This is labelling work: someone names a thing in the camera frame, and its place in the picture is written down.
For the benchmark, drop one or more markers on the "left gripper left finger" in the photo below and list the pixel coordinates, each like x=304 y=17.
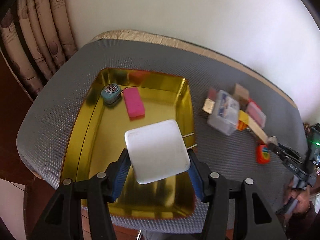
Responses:
x=61 y=218

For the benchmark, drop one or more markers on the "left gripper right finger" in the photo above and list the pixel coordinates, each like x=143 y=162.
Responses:
x=254 y=217

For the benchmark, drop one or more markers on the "orange tape measure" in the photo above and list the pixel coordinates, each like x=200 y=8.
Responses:
x=262 y=154

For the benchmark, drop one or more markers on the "gold textured case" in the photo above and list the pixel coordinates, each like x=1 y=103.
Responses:
x=257 y=131

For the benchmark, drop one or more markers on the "clear box with red card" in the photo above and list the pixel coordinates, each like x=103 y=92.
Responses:
x=256 y=114

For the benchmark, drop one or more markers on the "white power adapter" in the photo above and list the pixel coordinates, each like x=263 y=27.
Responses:
x=157 y=151

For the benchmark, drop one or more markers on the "magenta rectangular block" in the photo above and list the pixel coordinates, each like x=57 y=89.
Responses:
x=133 y=103

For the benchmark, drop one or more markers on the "black white zigzag cube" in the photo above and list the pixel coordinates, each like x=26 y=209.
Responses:
x=272 y=140

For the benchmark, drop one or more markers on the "person right hand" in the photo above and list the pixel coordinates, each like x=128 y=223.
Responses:
x=304 y=205

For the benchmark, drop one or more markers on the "grey mesh table mat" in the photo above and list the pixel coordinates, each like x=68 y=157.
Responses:
x=44 y=134

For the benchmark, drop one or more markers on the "yellow small box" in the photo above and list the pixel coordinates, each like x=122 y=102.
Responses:
x=243 y=121

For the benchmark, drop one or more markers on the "red flat box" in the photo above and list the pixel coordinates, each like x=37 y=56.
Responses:
x=253 y=102

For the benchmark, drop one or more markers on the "clear long plastic box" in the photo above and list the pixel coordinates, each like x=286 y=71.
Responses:
x=224 y=116

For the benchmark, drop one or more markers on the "tan red cardboard box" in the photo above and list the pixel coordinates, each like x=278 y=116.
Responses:
x=240 y=94

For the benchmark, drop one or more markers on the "teal small round tin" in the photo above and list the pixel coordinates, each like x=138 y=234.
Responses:
x=111 y=93

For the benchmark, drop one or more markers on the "red gold toffee tin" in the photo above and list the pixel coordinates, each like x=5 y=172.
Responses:
x=97 y=139

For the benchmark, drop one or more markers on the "beige patterned curtain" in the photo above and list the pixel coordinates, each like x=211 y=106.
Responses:
x=36 y=41

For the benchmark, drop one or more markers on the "gold tablecloth edge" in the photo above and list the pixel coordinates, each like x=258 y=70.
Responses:
x=141 y=36

